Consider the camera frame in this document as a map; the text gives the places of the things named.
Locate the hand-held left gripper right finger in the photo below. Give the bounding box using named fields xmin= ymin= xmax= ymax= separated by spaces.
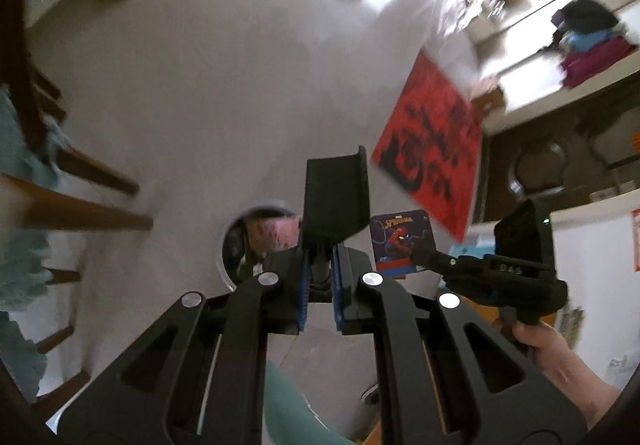
xmin=332 ymin=245 xmax=588 ymax=445

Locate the dark wooden cabinet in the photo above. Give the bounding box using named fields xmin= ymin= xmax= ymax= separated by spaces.
xmin=482 ymin=90 xmax=640 ymax=226

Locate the blue cartoon picture card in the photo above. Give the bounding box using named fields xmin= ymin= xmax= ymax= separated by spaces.
xmin=370 ymin=209 xmax=437 ymax=280

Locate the teal cloth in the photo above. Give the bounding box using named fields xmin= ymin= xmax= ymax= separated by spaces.
xmin=0 ymin=85 xmax=68 ymax=401
xmin=264 ymin=360 xmax=353 ymax=445

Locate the black cloth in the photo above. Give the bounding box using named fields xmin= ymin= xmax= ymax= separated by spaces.
xmin=550 ymin=0 xmax=621 ymax=33

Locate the brown wooden chair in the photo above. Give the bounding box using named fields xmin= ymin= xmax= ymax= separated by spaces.
xmin=0 ymin=0 xmax=156 ymax=426

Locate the person's right hand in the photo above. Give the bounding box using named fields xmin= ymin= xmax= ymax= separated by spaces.
xmin=492 ymin=317 xmax=578 ymax=372

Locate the purple cloth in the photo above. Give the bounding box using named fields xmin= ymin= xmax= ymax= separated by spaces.
xmin=560 ymin=37 xmax=638 ymax=88

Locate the red paper door decoration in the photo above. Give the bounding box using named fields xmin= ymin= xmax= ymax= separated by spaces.
xmin=372 ymin=50 xmax=485 ymax=243

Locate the pink snack packet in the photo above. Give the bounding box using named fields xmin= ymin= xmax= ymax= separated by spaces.
xmin=245 ymin=215 xmax=301 ymax=256

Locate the small brown box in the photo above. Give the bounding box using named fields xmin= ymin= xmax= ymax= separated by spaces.
xmin=470 ymin=77 xmax=506 ymax=118

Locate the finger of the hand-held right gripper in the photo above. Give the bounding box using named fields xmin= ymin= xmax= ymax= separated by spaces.
xmin=409 ymin=245 xmax=458 ymax=274

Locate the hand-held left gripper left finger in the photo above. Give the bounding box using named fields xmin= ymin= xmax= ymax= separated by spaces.
xmin=47 ymin=245 xmax=311 ymax=445

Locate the blue cloth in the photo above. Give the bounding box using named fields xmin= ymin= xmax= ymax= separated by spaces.
xmin=565 ymin=27 xmax=616 ymax=50

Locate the white trash bin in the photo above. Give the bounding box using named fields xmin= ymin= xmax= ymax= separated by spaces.
xmin=220 ymin=199 xmax=303 ymax=293

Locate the black box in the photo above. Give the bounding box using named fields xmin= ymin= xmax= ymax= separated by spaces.
xmin=302 ymin=145 xmax=372 ymax=301

